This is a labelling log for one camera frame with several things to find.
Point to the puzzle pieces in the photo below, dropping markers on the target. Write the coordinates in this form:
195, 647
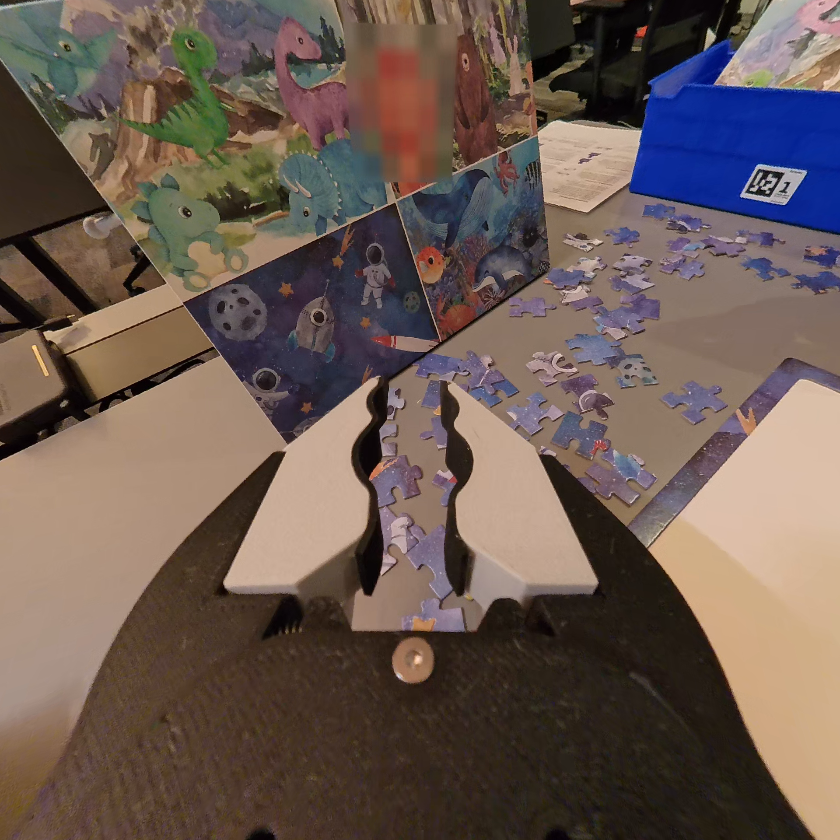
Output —
594, 348

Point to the four-picture puzzle reference board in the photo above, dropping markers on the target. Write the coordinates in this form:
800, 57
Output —
197, 197

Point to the dark grey box device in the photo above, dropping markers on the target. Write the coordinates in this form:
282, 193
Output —
26, 380

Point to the black office chair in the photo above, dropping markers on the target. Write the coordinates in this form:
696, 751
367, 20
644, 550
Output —
623, 52

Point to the space puzzle frame tray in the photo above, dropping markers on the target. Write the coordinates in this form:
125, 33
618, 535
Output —
774, 525

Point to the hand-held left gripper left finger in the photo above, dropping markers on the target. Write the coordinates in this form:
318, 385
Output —
302, 518

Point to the dinosaur puzzle board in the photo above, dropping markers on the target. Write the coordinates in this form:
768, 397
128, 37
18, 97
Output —
787, 46

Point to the black partition panel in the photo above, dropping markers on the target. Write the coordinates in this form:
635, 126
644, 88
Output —
33, 164

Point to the brown wooden seat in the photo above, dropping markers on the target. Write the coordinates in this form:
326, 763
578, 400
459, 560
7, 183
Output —
131, 341

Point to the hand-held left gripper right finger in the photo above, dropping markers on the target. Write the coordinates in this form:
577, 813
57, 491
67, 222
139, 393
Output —
518, 518

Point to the blue bin with white tag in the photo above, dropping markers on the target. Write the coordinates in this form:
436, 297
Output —
695, 151

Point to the printed paper sheet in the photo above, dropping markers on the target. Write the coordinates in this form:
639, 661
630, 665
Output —
584, 164

